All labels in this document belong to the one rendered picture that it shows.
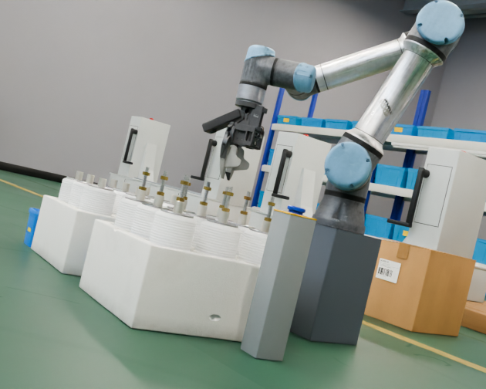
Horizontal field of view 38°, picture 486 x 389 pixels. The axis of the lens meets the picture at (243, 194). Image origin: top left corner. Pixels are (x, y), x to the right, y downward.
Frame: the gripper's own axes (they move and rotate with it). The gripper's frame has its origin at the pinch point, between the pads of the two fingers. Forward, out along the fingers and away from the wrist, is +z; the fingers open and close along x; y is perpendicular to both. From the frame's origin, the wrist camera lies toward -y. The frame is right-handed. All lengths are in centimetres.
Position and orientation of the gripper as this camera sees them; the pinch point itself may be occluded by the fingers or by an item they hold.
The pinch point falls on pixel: (224, 174)
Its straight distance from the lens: 192.5
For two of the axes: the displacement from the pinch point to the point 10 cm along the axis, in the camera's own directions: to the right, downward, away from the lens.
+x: 3.9, 1.0, 9.2
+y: 8.9, 2.2, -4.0
